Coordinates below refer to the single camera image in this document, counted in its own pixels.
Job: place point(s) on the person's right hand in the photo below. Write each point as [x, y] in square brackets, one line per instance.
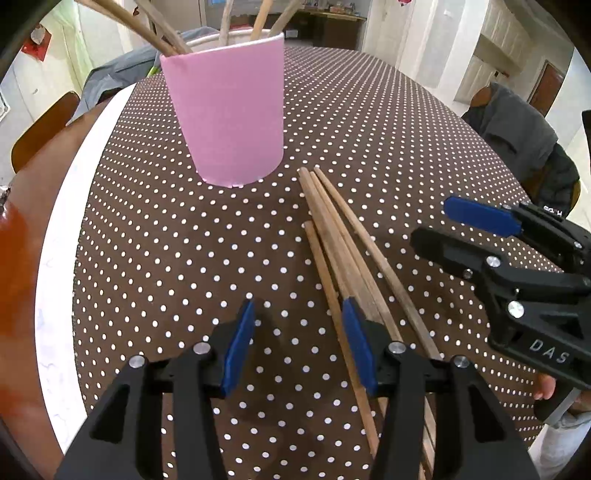
[545, 387]

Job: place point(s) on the brown door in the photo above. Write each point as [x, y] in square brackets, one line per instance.
[547, 87]

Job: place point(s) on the person's right forearm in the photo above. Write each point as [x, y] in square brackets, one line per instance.
[561, 447]

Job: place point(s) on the white underlay cloth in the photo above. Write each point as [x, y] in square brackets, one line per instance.
[60, 258]

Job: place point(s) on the dark wooden desk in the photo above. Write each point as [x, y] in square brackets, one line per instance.
[341, 30]

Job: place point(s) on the pale green curtain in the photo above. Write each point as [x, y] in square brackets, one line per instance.
[69, 32]

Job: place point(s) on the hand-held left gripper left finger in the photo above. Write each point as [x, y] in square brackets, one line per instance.
[240, 341]

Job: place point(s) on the white door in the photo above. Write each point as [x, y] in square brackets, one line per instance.
[383, 32]

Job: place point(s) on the dark grey jacket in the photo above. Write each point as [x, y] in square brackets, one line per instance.
[512, 129]

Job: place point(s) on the light grey cloth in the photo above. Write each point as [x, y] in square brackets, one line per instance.
[115, 69]

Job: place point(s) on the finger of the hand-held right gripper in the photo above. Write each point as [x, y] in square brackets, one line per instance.
[448, 249]
[482, 214]

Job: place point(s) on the white wall cabinet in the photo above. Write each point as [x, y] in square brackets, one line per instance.
[498, 27]

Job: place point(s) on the pile of wooden chopsticks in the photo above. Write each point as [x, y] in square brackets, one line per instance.
[259, 16]

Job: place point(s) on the red diamond wall decoration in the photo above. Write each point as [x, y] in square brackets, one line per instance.
[37, 44]

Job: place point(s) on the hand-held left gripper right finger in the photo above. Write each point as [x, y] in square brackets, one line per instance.
[358, 341]

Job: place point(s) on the wooden chair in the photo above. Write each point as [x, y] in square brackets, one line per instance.
[481, 98]
[41, 124]

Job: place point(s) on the pink cup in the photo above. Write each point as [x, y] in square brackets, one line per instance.
[226, 115]

